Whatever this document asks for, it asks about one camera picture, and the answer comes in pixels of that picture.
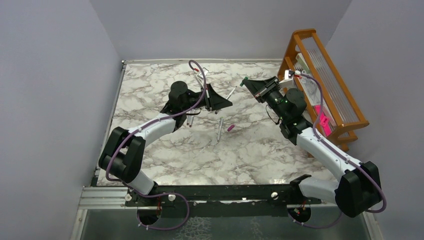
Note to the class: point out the silver pen green tip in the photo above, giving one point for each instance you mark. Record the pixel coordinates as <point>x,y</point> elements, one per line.
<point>227,97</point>

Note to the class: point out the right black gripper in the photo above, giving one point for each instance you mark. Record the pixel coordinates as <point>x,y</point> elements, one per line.
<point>267,90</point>

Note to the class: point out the orange wooden rack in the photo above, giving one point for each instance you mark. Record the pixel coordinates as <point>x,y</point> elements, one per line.
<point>346,114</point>

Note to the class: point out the pink item in rack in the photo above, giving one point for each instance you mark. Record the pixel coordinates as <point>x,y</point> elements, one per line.
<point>325,120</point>

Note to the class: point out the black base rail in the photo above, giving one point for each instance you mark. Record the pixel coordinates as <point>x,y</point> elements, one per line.
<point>214,201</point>

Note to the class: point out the pink pen cap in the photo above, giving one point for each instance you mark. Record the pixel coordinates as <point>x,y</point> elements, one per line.
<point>230,127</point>

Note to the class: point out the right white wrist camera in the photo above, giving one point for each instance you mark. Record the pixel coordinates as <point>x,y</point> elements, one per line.
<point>288,81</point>

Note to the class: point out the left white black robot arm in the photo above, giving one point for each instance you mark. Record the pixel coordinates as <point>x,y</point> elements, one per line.
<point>123,153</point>

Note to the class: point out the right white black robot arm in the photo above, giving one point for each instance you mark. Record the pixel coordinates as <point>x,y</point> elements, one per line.
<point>357,187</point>

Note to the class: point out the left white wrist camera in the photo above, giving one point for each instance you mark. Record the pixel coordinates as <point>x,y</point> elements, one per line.
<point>199,76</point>

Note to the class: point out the green pen cap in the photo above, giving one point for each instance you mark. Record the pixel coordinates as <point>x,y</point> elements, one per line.
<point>242,82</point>

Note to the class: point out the white package in rack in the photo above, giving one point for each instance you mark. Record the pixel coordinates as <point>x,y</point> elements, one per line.
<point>309,86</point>

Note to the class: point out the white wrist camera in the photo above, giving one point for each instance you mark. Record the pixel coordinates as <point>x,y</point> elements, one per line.
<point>288,81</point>
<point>199,76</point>

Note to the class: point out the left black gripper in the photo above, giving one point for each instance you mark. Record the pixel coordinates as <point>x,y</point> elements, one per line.
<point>209,97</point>

